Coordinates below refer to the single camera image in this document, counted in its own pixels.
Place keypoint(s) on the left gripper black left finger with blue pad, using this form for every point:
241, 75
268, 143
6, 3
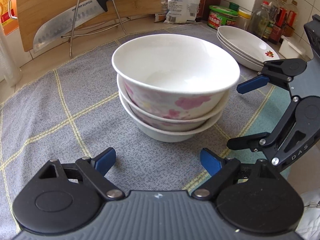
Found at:
61, 198

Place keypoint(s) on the white seasoning bag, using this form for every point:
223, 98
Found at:
182, 11

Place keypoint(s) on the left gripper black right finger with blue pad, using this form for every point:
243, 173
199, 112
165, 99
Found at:
254, 198

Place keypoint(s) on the yellow lid spice jar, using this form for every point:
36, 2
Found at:
243, 19

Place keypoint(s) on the white bowl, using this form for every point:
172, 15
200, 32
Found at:
175, 136
169, 124
175, 76

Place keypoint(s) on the green lid sauce jar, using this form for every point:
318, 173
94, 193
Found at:
219, 16

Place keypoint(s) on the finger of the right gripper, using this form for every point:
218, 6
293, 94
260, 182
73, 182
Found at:
252, 142
277, 72

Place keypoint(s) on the small white container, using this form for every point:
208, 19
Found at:
290, 48

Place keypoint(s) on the white sleeved forearm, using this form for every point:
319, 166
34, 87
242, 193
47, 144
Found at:
309, 226

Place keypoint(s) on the clear oil bottle red cap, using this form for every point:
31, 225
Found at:
259, 20

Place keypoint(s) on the orange cooking wine bottle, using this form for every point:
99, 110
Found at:
8, 11

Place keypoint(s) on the tall cling film roll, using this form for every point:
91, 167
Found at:
9, 69

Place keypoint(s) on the kitchen knife black handle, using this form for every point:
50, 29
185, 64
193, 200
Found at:
68, 20

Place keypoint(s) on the large white plate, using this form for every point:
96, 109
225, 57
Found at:
247, 43

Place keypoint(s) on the grey blue checked cloth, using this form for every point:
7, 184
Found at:
74, 111

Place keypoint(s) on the sauce bottle group red label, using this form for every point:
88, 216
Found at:
283, 20

